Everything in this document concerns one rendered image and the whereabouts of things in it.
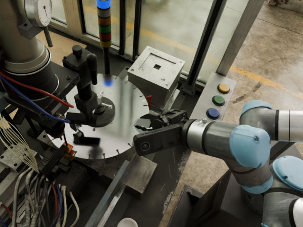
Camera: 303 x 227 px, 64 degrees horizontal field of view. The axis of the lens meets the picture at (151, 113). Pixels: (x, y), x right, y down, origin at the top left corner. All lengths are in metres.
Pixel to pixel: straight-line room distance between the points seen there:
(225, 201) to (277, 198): 0.22
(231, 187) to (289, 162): 0.24
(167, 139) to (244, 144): 0.17
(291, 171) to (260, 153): 0.35
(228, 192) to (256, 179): 0.42
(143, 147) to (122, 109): 0.29
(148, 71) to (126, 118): 0.28
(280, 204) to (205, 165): 1.09
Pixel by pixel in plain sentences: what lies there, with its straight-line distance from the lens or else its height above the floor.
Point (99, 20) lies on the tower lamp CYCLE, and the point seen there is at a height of 1.08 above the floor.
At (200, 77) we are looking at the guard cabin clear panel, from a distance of 1.14.
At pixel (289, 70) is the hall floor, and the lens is 2.83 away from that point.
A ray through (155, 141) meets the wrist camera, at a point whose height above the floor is 1.13.
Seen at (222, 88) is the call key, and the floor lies 0.91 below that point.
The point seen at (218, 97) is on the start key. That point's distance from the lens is 0.96.
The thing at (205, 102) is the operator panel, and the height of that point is 0.90.
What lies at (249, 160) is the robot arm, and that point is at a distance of 0.47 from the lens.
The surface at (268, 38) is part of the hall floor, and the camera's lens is 3.11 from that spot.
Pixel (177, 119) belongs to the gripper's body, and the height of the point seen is 1.11.
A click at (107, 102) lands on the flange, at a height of 0.96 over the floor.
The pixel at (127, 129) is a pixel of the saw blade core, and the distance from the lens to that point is 0.76.
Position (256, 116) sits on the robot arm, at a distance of 0.63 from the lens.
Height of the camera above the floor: 1.60
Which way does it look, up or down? 55 degrees down
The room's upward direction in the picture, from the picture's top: 11 degrees clockwise
